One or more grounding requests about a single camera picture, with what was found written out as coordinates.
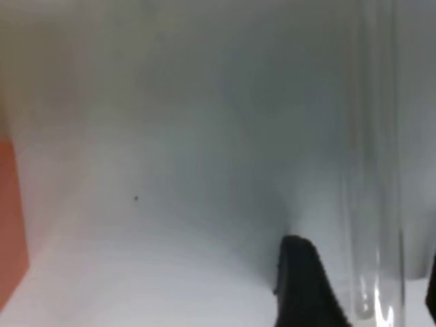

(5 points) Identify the orange cube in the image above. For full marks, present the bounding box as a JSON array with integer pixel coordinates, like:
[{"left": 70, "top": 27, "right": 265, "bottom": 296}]
[{"left": 0, "top": 140, "right": 29, "bottom": 308}]

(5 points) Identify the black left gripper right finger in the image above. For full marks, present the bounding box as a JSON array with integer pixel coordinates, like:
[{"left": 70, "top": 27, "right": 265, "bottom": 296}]
[{"left": 425, "top": 257, "right": 436, "bottom": 317}]

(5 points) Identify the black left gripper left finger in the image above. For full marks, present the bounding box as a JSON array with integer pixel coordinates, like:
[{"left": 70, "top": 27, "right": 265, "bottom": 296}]
[{"left": 274, "top": 235, "right": 351, "bottom": 327}]

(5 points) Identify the clear glass test tube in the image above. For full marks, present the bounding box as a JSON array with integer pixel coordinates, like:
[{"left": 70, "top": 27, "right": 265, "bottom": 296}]
[{"left": 345, "top": 1, "right": 405, "bottom": 326}]

